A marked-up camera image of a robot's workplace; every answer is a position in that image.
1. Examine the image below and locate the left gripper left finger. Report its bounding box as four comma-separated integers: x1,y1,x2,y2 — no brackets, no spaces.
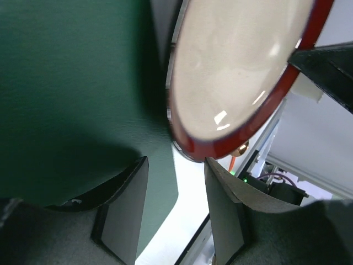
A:
1,157,149,264

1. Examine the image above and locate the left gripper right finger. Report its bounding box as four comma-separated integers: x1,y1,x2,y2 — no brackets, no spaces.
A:
204,157,352,264

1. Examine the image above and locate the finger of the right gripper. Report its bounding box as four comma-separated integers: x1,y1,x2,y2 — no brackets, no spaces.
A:
288,42,353,113

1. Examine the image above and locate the red rimmed beige plate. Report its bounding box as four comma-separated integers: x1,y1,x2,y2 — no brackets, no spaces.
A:
166,1,333,162

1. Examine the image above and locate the orange knife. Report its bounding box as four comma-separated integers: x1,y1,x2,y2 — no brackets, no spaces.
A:
228,156,236,172

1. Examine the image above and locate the copper spoon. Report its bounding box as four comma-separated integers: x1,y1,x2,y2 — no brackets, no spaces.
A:
230,140,249,157

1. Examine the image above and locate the green placemat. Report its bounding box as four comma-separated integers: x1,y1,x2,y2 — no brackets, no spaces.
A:
1,1,178,253

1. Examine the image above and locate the right aluminium frame post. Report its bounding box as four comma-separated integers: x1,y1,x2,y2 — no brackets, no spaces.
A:
266,153,352,199

